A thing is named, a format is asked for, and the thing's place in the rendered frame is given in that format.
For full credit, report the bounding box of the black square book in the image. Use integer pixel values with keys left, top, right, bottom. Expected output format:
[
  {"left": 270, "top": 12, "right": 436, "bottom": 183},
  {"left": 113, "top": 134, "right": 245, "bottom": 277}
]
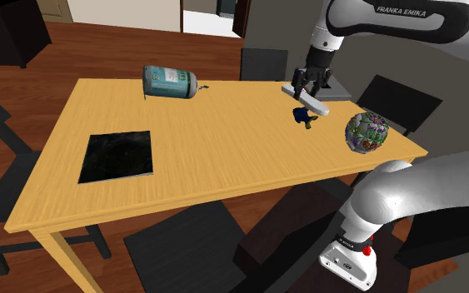
[{"left": 77, "top": 130, "right": 155, "bottom": 186}]

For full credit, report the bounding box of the dark robot stand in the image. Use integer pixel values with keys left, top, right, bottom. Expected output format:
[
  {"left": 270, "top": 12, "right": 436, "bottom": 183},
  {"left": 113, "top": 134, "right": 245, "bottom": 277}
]
[{"left": 232, "top": 181, "right": 413, "bottom": 293}]

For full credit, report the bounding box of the floral patterned round vase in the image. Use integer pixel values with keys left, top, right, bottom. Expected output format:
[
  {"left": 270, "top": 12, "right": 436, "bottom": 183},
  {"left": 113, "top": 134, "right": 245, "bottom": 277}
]
[{"left": 343, "top": 112, "right": 391, "bottom": 155}]

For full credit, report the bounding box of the white remote control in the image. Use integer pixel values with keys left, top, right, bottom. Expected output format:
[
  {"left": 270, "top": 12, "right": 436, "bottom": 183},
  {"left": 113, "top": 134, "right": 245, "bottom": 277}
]
[{"left": 281, "top": 83, "right": 331, "bottom": 117}]

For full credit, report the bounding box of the grey flat block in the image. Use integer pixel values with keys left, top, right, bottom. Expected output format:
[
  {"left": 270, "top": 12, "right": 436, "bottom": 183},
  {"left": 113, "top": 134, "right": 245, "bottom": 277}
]
[{"left": 317, "top": 77, "right": 353, "bottom": 102}]

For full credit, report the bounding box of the light wooden table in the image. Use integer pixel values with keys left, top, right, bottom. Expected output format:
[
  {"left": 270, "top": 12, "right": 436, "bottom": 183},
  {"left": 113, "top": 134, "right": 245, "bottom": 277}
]
[{"left": 3, "top": 77, "right": 429, "bottom": 293}]

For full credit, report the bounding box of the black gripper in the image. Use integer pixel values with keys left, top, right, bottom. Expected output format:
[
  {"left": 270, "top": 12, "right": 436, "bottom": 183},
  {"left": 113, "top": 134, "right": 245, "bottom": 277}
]
[{"left": 292, "top": 45, "right": 336, "bottom": 101}]

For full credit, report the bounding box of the black cabinet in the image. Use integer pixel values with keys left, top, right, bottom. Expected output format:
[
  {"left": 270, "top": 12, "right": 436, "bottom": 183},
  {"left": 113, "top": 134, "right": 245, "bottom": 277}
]
[{"left": 0, "top": 0, "right": 53, "bottom": 70}]

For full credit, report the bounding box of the teal tin can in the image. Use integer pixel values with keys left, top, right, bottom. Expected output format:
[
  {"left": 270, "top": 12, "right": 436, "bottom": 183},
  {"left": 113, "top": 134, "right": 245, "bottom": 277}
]
[{"left": 142, "top": 64, "right": 199, "bottom": 100}]

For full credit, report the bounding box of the blue and yellow toy figure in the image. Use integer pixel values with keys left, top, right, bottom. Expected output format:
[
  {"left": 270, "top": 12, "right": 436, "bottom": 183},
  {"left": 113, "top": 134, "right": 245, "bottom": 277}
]
[{"left": 292, "top": 107, "right": 320, "bottom": 131}]

